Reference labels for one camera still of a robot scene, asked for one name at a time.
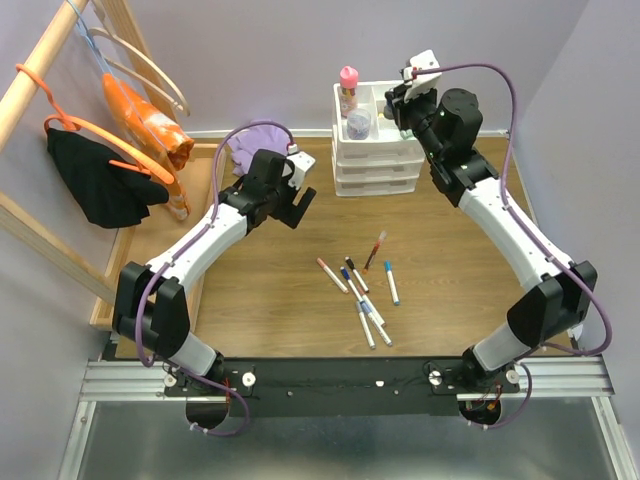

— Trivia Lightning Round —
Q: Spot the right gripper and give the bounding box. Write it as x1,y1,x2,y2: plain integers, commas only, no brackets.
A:
387,81,443,162

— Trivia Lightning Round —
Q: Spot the clear round jar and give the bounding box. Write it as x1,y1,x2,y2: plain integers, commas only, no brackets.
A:
346,108,372,140

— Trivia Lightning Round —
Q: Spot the white plastic drawer organizer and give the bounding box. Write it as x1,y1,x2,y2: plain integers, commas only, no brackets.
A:
332,81,424,197

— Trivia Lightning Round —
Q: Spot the pink cap crayon bottle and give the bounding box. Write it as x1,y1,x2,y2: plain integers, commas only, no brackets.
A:
339,66,359,118

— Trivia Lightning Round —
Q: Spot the light blue acrylic marker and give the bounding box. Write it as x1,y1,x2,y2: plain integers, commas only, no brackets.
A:
384,260,400,306

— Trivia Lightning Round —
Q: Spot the grey blue cap glue bottle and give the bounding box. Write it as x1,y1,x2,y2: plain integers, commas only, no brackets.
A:
382,103,395,121

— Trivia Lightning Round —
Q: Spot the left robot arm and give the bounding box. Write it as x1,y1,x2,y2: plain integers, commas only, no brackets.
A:
112,148,316,395

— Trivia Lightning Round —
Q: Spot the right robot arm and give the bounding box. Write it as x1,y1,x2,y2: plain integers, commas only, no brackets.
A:
384,84,597,392

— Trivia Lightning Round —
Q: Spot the pink cap white marker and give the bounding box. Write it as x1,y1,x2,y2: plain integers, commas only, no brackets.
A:
316,257,349,294

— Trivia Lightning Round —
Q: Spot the purple cloth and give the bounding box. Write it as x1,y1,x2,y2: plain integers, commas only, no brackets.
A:
228,119,292,177

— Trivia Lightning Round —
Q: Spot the blue cap whiteboard marker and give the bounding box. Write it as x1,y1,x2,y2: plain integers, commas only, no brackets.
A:
340,266,364,303

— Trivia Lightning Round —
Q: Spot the black cap whiteboard marker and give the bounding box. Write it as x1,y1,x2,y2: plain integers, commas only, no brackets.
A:
344,256,369,293

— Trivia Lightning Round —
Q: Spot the red gel pen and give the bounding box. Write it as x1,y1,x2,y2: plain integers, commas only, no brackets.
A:
363,231,387,273

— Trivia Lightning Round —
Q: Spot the grey tip acrylic marker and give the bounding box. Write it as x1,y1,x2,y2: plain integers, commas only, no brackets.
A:
355,301,376,350

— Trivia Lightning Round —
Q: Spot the brown cap white marker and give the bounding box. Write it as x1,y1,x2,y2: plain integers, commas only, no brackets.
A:
361,295,393,347

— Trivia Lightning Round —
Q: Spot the orange white garment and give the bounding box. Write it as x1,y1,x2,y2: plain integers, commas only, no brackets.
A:
102,73,194,221

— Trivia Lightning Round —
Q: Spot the black garment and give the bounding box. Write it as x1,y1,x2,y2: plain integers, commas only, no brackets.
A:
47,128,169,229

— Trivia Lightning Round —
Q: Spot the orange hanger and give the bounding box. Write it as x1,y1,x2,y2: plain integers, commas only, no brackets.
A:
15,63,175,189

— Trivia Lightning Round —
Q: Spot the wooden hanger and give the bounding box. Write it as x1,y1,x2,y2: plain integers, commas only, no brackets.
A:
89,27,191,117

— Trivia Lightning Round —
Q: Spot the wooden clothes rack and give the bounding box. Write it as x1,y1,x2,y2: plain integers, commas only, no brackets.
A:
0,0,181,321

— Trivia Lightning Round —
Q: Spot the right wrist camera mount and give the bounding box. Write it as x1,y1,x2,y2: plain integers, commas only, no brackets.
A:
401,49,441,103

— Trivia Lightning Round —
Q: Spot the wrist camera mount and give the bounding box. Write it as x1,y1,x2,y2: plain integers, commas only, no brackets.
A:
401,49,441,103
286,144,316,190

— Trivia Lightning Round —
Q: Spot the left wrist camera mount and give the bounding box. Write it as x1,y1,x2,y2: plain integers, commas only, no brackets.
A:
286,144,316,190

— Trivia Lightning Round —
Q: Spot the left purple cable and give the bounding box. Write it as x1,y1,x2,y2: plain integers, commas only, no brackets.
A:
135,119,299,437

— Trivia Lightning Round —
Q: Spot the purple cable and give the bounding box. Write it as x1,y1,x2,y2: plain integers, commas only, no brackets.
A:
414,62,614,432
135,119,299,437

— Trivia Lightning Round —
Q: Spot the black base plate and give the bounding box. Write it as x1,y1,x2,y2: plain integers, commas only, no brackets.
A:
165,356,521,427

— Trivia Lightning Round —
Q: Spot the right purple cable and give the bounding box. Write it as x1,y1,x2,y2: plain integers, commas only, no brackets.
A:
414,62,614,432

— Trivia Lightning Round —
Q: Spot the blue wire hanger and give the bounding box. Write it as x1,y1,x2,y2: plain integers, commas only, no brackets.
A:
67,0,166,149

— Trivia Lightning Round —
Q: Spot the aluminium rail frame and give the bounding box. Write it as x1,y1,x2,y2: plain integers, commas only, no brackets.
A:
59,356,639,479

